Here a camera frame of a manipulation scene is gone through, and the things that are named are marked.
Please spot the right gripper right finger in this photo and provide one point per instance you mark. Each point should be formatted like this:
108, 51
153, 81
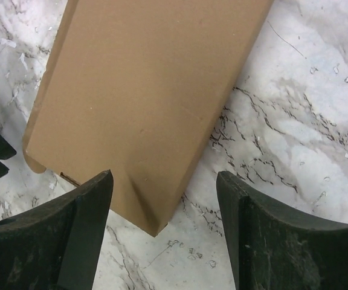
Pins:
274, 246

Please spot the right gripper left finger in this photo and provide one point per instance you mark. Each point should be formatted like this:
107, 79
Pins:
56, 245

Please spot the brown cardboard box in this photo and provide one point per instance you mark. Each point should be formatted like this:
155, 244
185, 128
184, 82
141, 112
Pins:
136, 87

